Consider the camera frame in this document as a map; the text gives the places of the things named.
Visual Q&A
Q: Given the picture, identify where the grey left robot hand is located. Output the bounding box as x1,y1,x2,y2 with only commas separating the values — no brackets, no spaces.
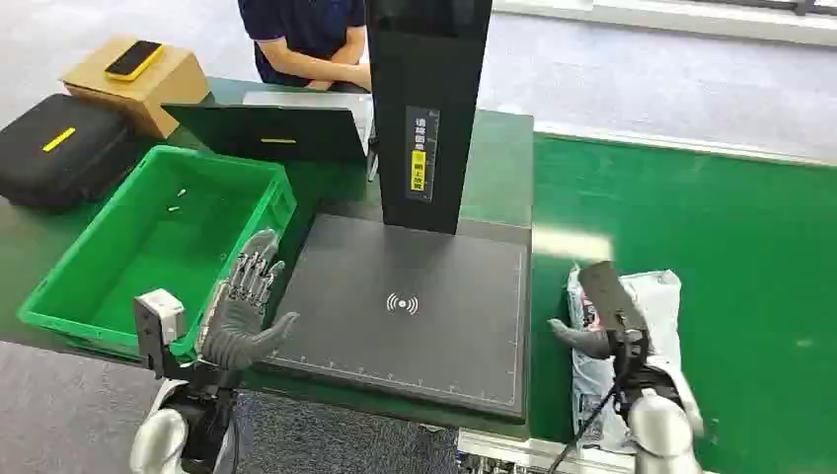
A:
195,228,301,373

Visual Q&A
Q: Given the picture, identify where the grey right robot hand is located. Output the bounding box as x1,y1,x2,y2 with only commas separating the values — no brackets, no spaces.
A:
548,261,652,361

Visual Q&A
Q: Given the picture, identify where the white plastic parcel bag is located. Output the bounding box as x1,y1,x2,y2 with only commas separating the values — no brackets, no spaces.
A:
565,264,683,454

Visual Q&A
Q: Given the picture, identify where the green plastic crate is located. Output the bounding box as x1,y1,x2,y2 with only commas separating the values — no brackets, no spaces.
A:
17,144,299,360

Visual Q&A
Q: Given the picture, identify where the green conveyor belt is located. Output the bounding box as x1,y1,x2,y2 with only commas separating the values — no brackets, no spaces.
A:
528,133,837,474

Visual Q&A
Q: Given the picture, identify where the black scanner platform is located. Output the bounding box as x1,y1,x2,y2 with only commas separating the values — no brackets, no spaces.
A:
257,212,530,424

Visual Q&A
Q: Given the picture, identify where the black laptop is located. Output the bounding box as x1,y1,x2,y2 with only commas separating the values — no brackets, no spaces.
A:
161,90,375,166

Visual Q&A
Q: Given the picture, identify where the black yellow column label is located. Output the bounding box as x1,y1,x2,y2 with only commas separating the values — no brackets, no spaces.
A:
404,106,441,203

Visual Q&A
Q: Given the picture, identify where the black zip case yellow tag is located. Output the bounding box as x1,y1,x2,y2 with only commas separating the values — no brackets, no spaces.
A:
0,93,142,211

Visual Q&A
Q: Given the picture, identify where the brown cardboard box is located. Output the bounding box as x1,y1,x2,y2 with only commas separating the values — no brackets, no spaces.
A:
61,36,211,140

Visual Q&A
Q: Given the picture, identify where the phone in yellow case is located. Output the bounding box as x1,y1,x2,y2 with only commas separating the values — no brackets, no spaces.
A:
104,39,166,83

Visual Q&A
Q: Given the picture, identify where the black scanner column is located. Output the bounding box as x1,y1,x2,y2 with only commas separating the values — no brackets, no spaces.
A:
363,0,495,236

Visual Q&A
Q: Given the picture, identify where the person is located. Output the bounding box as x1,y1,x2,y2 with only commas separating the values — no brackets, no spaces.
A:
237,0,373,93

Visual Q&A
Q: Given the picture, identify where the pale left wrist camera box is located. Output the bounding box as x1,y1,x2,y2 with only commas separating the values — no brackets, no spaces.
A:
133,288,187,381

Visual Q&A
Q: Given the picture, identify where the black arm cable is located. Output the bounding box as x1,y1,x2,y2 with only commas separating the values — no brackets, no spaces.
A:
544,330,639,474

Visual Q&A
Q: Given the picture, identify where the silver conveyor frame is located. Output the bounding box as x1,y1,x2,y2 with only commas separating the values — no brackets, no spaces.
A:
456,428,655,474

